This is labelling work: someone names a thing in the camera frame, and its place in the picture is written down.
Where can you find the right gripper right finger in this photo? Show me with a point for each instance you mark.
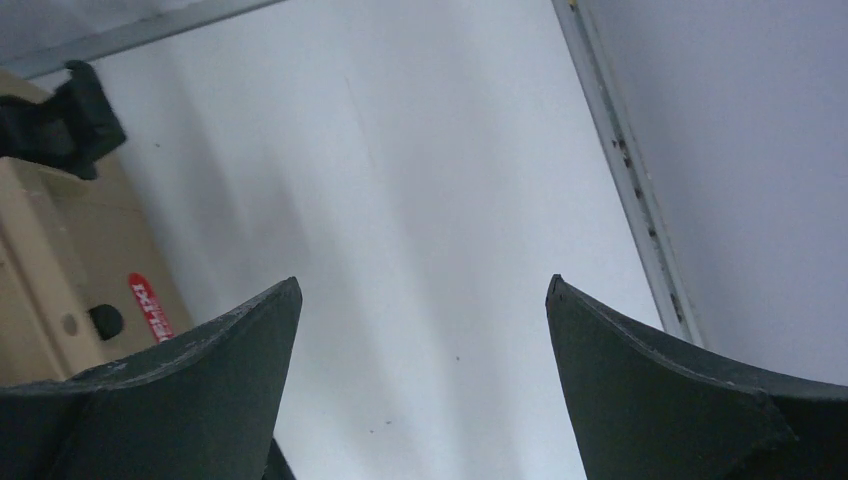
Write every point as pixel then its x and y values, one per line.
pixel 644 404

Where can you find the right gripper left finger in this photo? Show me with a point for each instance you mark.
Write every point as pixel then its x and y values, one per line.
pixel 202 405

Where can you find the tan plastic storage bin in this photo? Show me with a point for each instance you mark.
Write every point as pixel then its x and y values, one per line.
pixel 83 282

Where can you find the aluminium frame rail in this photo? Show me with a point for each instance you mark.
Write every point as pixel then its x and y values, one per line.
pixel 605 100

